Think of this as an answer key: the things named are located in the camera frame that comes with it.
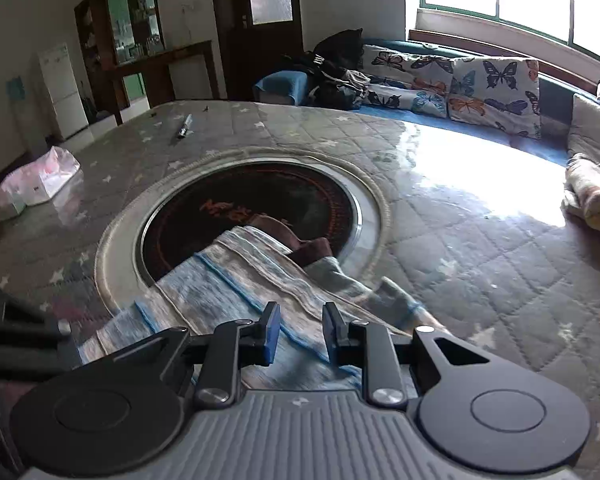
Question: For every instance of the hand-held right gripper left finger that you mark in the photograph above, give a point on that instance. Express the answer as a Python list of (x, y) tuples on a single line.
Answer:
[(272, 330)]

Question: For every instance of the light blue wall holder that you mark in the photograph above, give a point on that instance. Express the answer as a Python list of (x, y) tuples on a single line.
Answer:
[(15, 88)]

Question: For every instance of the blue stool cushion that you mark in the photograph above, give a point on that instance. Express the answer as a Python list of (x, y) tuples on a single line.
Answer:
[(280, 87)]

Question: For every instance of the pale green tissue pack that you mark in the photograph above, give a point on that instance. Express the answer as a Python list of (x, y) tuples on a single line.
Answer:
[(7, 209)]

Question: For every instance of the black and silver pen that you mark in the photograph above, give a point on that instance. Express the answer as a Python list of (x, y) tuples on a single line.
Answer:
[(185, 126)]

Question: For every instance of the grey pillow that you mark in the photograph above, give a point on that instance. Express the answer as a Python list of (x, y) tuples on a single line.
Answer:
[(595, 130)]

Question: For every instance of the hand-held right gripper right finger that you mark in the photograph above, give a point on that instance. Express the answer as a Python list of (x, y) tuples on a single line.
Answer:
[(330, 332)]

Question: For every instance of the striped blue knit garment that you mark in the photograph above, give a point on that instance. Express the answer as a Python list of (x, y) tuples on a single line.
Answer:
[(240, 270)]

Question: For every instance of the dark wooden display cabinet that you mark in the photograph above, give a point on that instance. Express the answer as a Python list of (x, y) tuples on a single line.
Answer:
[(125, 20)]

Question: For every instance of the blue sofa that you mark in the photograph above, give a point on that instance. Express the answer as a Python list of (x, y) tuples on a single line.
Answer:
[(555, 95)]

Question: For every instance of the round black induction cooktop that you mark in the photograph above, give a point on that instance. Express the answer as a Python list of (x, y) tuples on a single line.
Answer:
[(260, 195)]

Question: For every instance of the white refrigerator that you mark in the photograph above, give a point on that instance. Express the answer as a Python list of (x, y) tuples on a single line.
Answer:
[(62, 90)]

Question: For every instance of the butterfly print cushion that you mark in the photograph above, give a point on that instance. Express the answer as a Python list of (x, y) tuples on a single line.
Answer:
[(495, 95), (405, 80)]

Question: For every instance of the black bag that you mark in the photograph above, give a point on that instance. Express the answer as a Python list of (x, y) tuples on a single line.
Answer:
[(335, 55)]

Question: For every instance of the grey quilted star table cover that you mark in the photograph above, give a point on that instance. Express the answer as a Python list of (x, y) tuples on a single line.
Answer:
[(455, 240)]

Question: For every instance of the dark wooden door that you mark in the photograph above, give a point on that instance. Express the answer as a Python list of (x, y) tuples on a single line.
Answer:
[(265, 50)]

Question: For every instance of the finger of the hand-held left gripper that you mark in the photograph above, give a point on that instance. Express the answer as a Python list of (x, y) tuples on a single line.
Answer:
[(15, 345)]

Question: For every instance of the pink and white plastic bag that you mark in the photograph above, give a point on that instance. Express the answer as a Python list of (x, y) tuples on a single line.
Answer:
[(45, 175)]

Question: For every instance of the folded yellow green cloth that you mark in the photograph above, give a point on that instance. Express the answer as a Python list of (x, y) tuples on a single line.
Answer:
[(595, 200)]

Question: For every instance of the dark wooden side desk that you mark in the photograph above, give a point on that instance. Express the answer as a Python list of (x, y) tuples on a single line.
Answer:
[(150, 67)]

